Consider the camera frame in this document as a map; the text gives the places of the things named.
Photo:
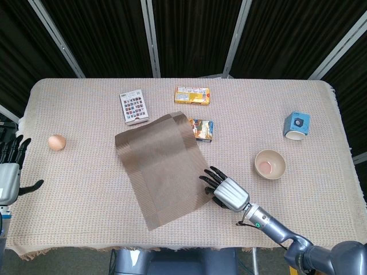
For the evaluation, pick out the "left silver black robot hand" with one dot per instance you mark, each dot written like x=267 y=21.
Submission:
x=8 y=183

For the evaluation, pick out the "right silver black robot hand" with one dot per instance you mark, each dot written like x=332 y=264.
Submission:
x=230 y=194

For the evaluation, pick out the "beige bowl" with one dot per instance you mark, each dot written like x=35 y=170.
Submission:
x=270 y=166

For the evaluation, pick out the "brown woven placemat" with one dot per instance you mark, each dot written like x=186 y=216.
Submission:
x=160 y=166

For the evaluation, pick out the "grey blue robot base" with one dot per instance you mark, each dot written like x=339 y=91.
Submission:
x=172 y=262

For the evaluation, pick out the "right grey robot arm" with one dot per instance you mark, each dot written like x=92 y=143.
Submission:
x=301 y=246

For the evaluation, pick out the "brown egg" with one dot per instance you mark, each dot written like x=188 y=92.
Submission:
x=57 y=142

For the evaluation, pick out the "beige woven tablecloth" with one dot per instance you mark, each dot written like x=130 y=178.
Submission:
x=71 y=200

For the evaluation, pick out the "orange blue snack box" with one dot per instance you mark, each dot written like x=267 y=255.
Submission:
x=203 y=130

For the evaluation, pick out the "grey metal table leg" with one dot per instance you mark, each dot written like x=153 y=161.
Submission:
x=255 y=262

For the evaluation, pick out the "white cup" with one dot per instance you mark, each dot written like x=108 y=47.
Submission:
x=296 y=136

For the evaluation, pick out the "blue cardboard box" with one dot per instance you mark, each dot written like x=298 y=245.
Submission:
x=296 y=121

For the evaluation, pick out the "yellow snack box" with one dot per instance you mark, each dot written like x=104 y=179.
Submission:
x=192 y=95

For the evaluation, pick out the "white picture card box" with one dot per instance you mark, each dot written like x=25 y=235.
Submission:
x=134 y=107

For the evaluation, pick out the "black pleated curtain panel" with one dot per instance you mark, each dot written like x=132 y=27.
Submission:
x=195 y=37
x=106 y=37
x=20 y=51
x=352 y=94
x=286 y=34

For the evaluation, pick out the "silver partition frame post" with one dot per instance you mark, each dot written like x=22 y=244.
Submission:
x=339 y=43
x=235 y=37
x=360 y=158
x=57 y=37
x=151 y=37
x=8 y=113

